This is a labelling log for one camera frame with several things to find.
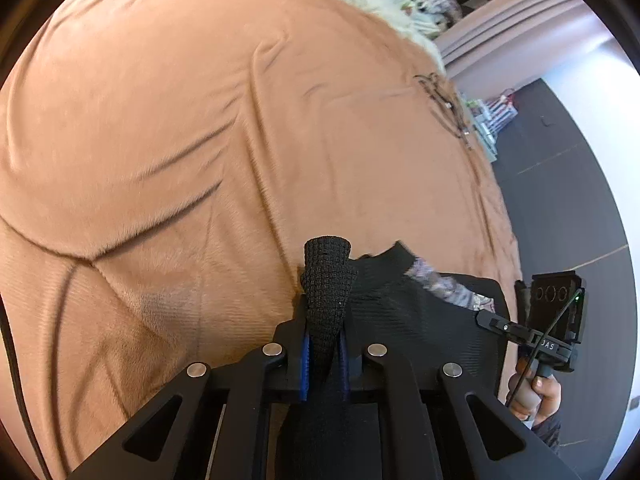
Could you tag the brown blanket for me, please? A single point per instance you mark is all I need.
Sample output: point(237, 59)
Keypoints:
point(200, 160)

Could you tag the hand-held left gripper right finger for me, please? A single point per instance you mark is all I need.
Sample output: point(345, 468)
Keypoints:
point(345, 365)

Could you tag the white striped rack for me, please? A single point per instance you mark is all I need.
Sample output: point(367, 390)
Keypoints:
point(505, 107)

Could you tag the white nightstand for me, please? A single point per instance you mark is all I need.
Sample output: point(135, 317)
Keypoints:
point(487, 130)

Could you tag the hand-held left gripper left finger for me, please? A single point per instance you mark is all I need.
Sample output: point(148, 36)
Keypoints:
point(304, 360)

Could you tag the narrow pink curtain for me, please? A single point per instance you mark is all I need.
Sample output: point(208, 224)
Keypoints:
point(500, 25)

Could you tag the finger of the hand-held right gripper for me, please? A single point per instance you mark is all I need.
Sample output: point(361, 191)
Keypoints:
point(500, 327)

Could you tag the person's right forearm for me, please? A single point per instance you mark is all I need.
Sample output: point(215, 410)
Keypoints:
point(547, 430)

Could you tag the black T-shirt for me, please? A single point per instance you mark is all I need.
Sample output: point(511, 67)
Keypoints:
point(430, 325)

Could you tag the person's right hand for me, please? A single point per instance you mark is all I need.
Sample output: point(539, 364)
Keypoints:
point(547, 395)

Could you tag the cream duvet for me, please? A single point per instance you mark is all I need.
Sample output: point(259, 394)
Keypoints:
point(390, 15)

